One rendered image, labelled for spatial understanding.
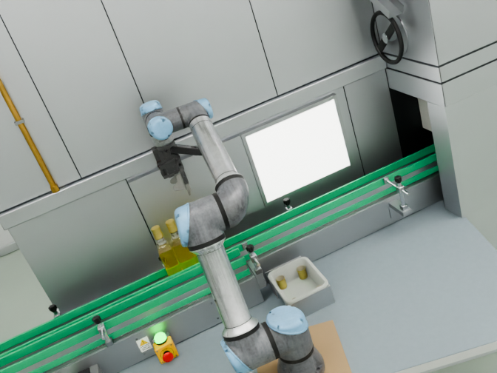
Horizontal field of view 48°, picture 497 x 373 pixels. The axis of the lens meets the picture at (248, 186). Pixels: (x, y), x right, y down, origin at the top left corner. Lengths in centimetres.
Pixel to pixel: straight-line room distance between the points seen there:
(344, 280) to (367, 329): 29
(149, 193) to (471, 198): 127
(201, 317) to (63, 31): 113
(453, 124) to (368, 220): 51
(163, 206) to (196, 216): 63
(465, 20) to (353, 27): 44
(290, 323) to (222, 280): 24
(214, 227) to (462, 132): 108
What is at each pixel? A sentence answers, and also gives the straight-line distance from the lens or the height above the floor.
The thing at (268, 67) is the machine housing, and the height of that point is 152.
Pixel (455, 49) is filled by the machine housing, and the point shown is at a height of 143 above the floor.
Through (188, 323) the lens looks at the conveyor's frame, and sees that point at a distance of 217.
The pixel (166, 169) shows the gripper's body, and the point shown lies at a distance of 201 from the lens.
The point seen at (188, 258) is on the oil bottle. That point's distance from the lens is 218.
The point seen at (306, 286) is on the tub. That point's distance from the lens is 220.
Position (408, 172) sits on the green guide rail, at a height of 94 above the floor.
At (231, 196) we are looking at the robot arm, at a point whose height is 138.
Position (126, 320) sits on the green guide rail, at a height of 93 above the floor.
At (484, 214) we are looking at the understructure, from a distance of 249.
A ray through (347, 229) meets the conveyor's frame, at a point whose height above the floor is 83.
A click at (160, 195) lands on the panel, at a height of 122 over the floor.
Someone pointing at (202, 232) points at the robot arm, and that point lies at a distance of 161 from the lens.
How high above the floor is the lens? 211
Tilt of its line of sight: 26 degrees down
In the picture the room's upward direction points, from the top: 19 degrees counter-clockwise
